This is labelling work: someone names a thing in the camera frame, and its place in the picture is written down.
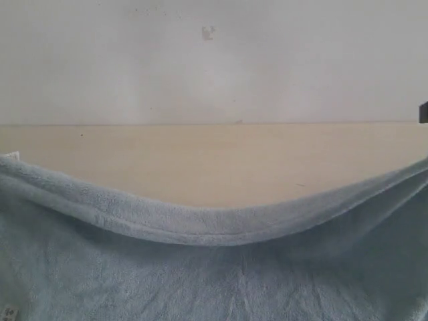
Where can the light blue terry towel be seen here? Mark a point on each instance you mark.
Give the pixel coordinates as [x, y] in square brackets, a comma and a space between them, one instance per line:
[76, 251]

